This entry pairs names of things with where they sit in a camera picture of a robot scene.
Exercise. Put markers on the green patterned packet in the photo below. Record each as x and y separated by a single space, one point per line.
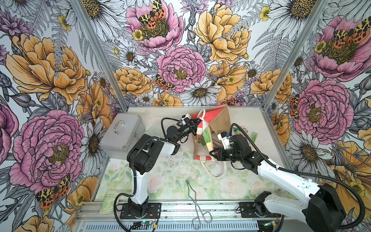
107 206

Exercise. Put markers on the pile of folding fans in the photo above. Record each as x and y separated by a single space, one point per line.
253 135

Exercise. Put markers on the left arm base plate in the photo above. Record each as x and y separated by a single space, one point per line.
147 211

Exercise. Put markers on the aluminium front rail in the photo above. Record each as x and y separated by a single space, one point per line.
272 208

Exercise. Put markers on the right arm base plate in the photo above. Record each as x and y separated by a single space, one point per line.
253 210

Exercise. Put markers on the metal tongs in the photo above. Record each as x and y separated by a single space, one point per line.
206 216

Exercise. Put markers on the burlap tote bag red trim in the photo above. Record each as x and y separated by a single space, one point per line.
213 122

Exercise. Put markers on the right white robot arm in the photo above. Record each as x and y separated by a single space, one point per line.
318 206

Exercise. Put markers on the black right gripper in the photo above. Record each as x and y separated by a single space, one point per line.
221 154

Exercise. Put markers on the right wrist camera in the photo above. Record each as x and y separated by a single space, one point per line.
224 137

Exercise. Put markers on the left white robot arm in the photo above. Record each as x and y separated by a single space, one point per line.
143 156

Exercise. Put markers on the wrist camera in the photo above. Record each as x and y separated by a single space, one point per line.
224 137
186 116

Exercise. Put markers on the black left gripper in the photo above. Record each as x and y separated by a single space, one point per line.
193 124

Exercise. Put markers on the silver aluminium case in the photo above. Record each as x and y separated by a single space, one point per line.
122 135

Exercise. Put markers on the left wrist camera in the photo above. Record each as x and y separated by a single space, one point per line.
186 116

